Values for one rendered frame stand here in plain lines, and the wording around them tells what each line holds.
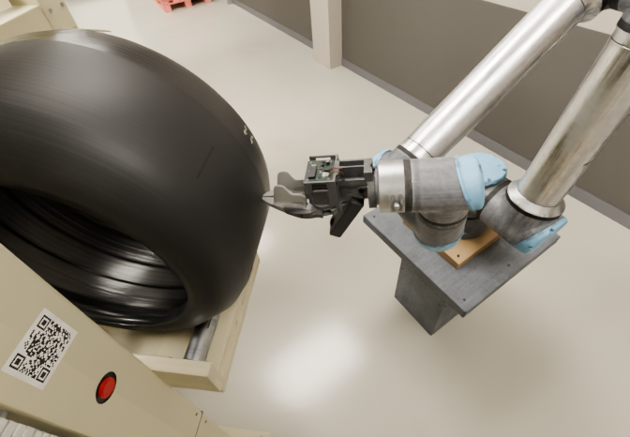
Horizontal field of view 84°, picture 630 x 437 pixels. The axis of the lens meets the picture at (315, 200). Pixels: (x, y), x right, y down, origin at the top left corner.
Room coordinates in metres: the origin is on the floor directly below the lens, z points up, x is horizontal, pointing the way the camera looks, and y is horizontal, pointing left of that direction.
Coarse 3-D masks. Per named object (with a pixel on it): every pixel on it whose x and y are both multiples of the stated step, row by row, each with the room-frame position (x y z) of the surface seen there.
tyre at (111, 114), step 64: (0, 64) 0.46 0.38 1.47; (64, 64) 0.47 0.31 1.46; (128, 64) 0.50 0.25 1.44; (0, 128) 0.36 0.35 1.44; (64, 128) 0.36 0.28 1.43; (128, 128) 0.38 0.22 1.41; (192, 128) 0.44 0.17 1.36; (0, 192) 0.56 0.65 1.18; (64, 192) 0.32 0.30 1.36; (128, 192) 0.32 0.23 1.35; (192, 192) 0.35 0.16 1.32; (256, 192) 0.45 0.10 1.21; (64, 256) 0.51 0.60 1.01; (128, 256) 0.55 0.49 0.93; (192, 256) 0.30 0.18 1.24; (128, 320) 0.35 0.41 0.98; (192, 320) 0.31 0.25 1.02
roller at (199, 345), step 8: (208, 320) 0.36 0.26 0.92; (216, 320) 0.37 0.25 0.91; (200, 328) 0.34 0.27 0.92; (208, 328) 0.34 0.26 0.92; (192, 336) 0.33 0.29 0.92; (200, 336) 0.33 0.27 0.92; (208, 336) 0.33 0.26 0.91; (192, 344) 0.31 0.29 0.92; (200, 344) 0.31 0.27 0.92; (208, 344) 0.31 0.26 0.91; (192, 352) 0.29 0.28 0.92; (200, 352) 0.29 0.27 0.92; (200, 360) 0.28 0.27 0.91
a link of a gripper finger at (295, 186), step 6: (282, 174) 0.47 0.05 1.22; (288, 174) 0.47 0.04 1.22; (282, 180) 0.47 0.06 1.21; (288, 180) 0.47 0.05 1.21; (294, 180) 0.47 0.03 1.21; (300, 180) 0.47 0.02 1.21; (288, 186) 0.47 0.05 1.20; (294, 186) 0.47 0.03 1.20; (300, 186) 0.47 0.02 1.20; (270, 192) 0.47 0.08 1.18; (294, 192) 0.46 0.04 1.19; (300, 192) 0.46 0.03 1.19
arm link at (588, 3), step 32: (544, 0) 0.71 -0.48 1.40; (576, 0) 0.68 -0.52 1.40; (608, 0) 0.68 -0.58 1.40; (512, 32) 0.69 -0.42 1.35; (544, 32) 0.65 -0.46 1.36; (480, 64) 0.66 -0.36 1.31; (512, 64) 0.62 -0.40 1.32; (448, 96) 0.63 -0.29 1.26; (480, 96) 0.59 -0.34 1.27; (416, 128) 0.60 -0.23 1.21; (448, 128) 0.56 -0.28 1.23
